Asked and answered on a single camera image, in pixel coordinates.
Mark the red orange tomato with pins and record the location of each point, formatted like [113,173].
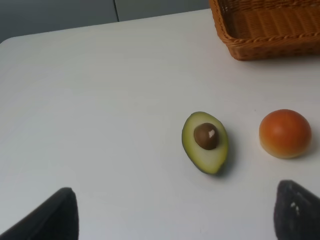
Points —
[285,134]

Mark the halved avocado with pit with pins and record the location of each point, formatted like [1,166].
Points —
[205,141]

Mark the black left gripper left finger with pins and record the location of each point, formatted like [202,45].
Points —
[57,218]

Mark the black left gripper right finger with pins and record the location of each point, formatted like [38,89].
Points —
[296,212]

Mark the brown wicker basket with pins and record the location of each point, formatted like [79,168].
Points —
[264,29]

